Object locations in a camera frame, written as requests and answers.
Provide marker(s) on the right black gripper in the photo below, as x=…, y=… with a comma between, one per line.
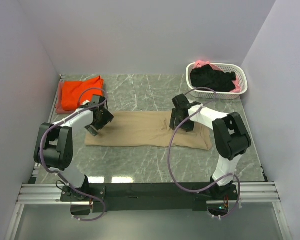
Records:
x=174, y=114

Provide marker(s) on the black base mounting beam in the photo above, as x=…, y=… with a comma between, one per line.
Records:
x=145, y=197

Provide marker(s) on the pink t-shirt in basket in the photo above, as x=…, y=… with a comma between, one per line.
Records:
x=201, y=63

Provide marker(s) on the beige t-shirt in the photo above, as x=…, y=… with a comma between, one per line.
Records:
x=150, y=129

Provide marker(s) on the folded dusty pink t-shirt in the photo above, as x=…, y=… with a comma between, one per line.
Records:
x=58, y=106

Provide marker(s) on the white plastic laundry basket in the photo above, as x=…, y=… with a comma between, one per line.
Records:
x=241, y=82

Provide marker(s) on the aluminium table frame rail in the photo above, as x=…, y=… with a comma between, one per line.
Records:
x=30, y=194

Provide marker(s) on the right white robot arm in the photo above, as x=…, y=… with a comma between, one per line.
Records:
x=230, y=135

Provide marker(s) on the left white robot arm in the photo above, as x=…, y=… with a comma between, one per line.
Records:
x=54, y=145

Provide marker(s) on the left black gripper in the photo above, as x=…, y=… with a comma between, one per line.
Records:
x=107, y=117

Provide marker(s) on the black t-shirt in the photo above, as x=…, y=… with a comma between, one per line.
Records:
x=211, y=78

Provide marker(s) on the folded orange t-shirt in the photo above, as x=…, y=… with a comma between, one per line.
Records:
x=74, y=93

